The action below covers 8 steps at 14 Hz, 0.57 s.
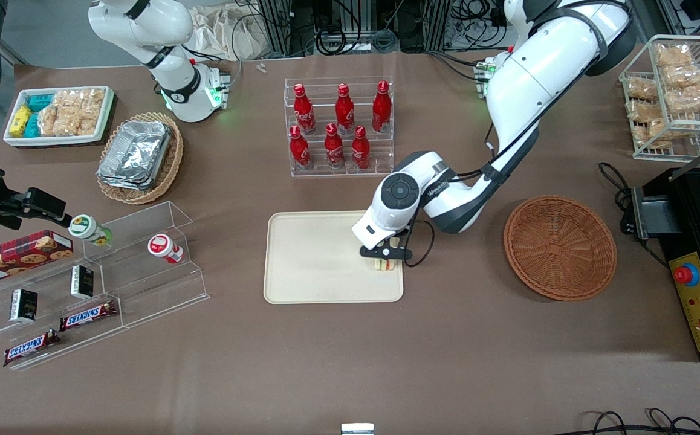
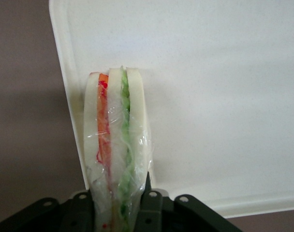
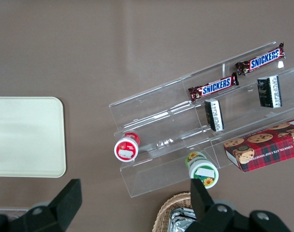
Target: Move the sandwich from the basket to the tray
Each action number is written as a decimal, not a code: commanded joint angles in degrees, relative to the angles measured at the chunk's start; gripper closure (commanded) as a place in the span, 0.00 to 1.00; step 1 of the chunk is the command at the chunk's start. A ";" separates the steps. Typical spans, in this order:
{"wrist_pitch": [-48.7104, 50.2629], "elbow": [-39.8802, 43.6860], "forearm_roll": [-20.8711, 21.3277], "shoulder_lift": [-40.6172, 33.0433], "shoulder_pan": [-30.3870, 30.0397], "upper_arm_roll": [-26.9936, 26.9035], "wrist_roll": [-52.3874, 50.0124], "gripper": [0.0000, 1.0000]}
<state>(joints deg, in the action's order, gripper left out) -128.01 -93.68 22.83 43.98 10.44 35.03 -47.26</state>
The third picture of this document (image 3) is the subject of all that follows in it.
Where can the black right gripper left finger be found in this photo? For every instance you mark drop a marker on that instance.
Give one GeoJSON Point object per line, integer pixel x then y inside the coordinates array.
{"type": "Point", "coordinates": [64, 205]}

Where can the green lid yogurt bottle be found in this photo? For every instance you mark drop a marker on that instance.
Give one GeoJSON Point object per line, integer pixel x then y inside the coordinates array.
{"type": "Point", "coordinates": [202, 170]}

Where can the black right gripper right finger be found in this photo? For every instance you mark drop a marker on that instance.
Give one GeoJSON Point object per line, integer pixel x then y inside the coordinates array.
{"type": "Point", "coordinates": [202, 205]}

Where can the red tartan cookie box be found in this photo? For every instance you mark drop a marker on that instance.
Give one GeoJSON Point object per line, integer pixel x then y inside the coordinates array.
{"type": "Point", "coordinates": [265, 147]}

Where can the small black chocolate box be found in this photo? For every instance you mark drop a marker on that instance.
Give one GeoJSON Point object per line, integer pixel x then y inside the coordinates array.
{"type": "Point", "coordinates": [214, 115]}
{"type": "Point", "coordinates": [269, 91]}

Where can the clear acrylic stepped shelf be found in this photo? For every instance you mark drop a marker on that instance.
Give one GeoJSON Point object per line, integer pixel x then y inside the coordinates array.
{"type": "Point", "coordinates": [246, 120]}
{"type": "Point", "coordinates": [161, 116]}

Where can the beige plastic tray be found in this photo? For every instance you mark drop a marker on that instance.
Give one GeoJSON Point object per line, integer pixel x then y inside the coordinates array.
{"type": "Point", "coordinates": [26, 137]}

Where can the Snickers chocolate bar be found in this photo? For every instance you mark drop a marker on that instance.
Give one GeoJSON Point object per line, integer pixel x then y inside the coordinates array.
{"type": "Point", "coordinates": [213, 89]}
{"type": "Point", "coordinates": [260, 59]}

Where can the light oval wicker basket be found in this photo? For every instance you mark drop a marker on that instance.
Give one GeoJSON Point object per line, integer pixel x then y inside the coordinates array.
{"type": "Point", "coordinates": [166, 212]}

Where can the red lid yogurt bottle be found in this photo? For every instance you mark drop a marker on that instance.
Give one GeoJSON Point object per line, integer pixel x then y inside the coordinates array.
{"type": "Point", "coordinates": [127, 148]}

